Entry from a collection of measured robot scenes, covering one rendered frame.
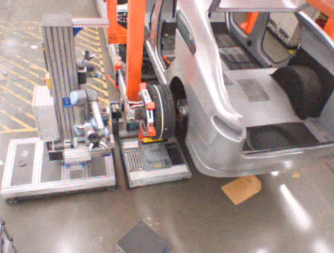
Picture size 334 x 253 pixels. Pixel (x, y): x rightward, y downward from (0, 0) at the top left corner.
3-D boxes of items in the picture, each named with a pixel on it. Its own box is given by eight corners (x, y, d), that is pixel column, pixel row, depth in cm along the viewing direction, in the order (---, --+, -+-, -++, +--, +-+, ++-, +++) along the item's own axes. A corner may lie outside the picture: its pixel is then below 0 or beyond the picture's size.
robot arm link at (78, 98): (91, 135, 317) (87, 93, 280) (76, 138, 311) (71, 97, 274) (87, 127, 324) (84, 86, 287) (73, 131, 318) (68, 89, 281)
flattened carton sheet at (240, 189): (264, 187, 408) (265, 186, 406) (235, 205, 382) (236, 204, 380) (248, 172, 425) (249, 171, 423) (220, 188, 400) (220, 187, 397)
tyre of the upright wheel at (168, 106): (167, 145, 389) (180, 125, 330) (149, 147, 383) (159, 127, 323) (157, 100, 412) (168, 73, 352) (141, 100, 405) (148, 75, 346)
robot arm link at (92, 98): (95, 87, 297) (107, 135, 301) (84, 89, 292) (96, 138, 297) (97, 86, 286) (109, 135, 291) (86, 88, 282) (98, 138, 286)
